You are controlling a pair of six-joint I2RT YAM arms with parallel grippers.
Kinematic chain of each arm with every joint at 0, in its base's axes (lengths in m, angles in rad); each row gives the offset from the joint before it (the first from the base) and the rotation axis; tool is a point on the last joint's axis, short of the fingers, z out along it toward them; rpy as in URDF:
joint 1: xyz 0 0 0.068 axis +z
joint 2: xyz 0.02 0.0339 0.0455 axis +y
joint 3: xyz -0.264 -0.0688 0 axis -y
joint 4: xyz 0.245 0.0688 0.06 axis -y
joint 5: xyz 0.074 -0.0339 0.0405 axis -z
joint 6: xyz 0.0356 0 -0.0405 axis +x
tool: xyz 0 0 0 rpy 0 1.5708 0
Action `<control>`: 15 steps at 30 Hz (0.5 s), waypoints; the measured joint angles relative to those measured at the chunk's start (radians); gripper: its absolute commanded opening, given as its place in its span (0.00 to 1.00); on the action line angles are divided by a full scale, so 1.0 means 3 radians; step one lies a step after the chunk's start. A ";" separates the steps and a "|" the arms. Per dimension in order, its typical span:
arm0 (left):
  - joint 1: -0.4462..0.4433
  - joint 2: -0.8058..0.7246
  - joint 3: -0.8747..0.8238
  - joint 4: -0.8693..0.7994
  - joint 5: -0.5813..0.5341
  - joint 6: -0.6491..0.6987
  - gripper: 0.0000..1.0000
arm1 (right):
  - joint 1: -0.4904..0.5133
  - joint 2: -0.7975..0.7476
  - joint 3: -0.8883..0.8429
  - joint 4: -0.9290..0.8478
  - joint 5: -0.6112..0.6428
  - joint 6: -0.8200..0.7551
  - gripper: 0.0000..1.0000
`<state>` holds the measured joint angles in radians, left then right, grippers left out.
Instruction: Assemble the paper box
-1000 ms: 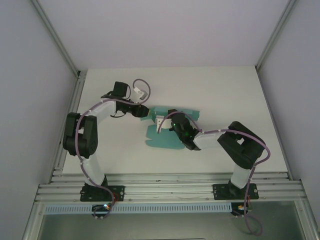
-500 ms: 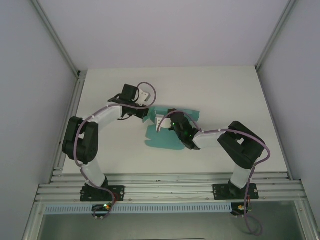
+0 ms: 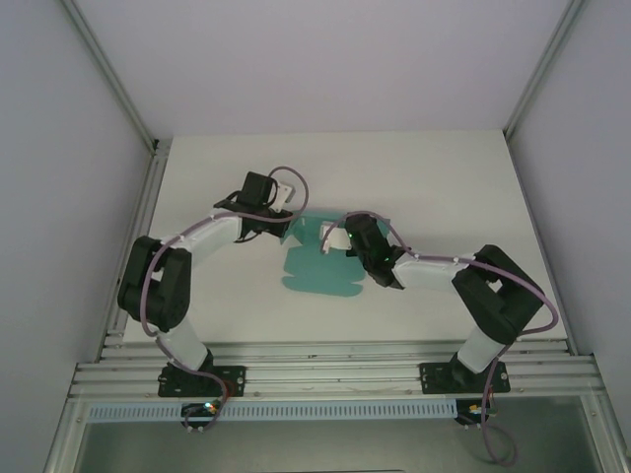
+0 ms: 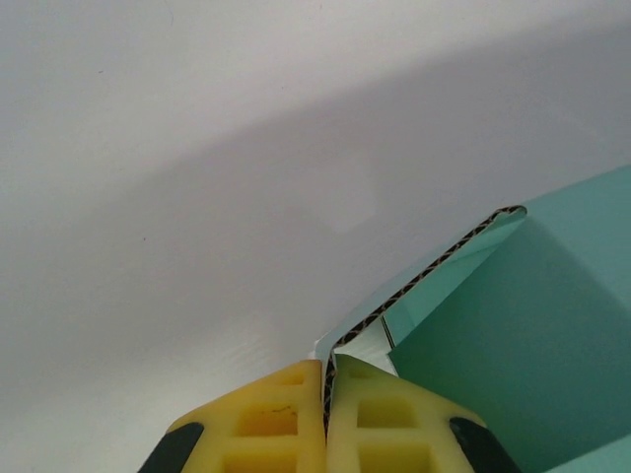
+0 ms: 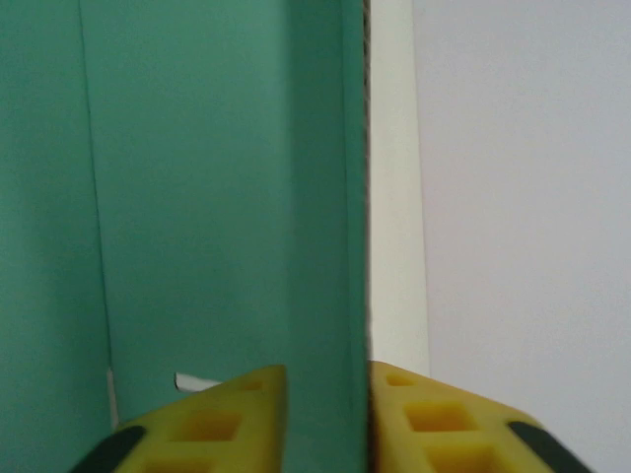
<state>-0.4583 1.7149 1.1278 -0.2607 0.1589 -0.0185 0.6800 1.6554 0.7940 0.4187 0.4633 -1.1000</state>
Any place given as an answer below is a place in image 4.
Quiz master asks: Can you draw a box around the teal cardboard box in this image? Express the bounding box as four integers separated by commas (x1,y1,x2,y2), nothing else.
308,165,631,473

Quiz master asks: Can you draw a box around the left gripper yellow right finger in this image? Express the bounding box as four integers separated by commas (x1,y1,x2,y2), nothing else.
324,355,524,473

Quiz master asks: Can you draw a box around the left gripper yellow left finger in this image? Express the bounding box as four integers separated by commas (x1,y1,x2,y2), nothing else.
140,360,329,473

